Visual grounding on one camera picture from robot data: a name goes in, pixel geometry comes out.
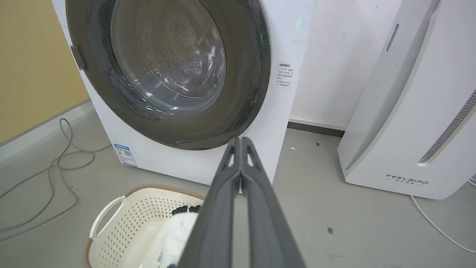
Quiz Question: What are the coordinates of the blue energy label sticker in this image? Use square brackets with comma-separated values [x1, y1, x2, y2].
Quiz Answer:
[113, 143, 138, 167]

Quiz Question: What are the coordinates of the cream perforated laundry basket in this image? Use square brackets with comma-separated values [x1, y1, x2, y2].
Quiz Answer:
[82, 184, 206, 268]

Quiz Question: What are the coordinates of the white power cable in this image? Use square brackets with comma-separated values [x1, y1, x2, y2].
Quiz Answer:
[410, 179, 476, 254]

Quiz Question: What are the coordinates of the white and black plush toy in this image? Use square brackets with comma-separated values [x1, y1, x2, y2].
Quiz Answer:
[144, 205, 202, 268]

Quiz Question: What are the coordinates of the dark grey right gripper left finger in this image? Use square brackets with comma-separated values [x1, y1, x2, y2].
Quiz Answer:
[178, 137, 241, 268]

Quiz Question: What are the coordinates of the white air purifier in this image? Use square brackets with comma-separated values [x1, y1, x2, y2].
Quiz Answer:
[337, 0, 476, 200]

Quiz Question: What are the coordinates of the dark round washing machine door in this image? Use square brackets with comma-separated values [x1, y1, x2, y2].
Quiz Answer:
[66, 0, 271, 151]

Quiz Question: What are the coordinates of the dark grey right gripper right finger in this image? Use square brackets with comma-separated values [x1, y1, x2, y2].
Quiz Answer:
[241, 137, 306, 268]

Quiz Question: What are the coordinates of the white washing machine body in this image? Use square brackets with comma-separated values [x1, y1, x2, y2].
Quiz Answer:
[51, 0, 319, 186]

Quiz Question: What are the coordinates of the grey floor cable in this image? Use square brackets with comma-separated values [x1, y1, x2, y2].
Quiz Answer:
[0, 118, 112, 242]

